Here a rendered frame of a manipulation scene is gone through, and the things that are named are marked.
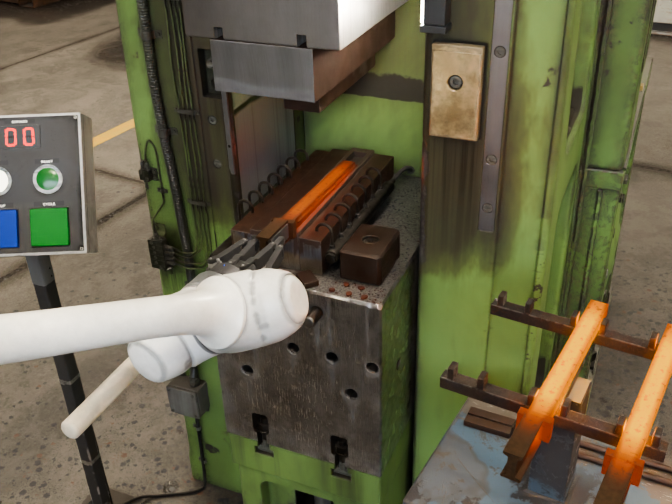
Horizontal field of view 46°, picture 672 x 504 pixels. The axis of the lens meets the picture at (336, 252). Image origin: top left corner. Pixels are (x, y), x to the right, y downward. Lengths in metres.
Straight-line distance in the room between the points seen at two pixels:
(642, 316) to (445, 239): 1.68
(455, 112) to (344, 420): 0.67
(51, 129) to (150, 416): 1.26
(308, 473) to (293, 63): 0.93
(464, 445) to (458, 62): 0.66
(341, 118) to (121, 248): 1.86
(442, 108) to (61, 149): 0.75
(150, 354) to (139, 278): 2.19
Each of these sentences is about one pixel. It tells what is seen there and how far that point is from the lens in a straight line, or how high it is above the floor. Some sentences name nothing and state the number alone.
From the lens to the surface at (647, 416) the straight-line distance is 1.14.
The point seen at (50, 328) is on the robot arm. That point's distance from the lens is 1.02.
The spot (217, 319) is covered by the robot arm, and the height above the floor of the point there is 1.14.
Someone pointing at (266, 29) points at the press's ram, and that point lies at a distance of 1.39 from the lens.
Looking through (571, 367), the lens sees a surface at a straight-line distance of 1.19.
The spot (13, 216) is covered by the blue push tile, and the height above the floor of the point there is 1.03.
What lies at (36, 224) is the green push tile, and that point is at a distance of 1.66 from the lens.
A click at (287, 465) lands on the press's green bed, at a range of 1.86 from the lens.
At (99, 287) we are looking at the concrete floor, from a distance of 3.35.
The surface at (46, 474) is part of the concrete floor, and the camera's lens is 2.58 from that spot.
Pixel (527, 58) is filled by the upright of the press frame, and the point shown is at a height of 1.34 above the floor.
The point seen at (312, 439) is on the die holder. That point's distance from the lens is 1.76.
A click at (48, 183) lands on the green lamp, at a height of 1.08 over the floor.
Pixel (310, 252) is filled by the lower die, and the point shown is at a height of 0.96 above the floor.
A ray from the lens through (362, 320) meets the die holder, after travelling 1.49.
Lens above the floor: 1.75
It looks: 31 degrees down
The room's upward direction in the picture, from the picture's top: 2 degrees counter-clockwise
